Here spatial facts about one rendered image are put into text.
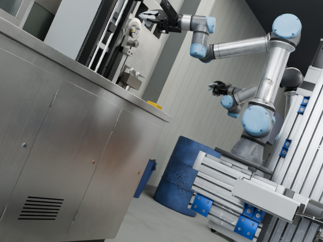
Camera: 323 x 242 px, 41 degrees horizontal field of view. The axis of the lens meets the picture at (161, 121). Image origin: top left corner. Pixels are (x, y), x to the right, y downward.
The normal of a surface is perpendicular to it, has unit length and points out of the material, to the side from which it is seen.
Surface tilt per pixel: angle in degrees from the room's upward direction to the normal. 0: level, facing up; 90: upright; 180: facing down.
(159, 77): 90
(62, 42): 90
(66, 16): 90
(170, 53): 90
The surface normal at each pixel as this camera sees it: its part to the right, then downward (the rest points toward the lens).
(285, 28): -0.24, -0.29
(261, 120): -0.33, -0.04
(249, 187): -0.47, -0.24
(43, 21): 0.83, 0.34
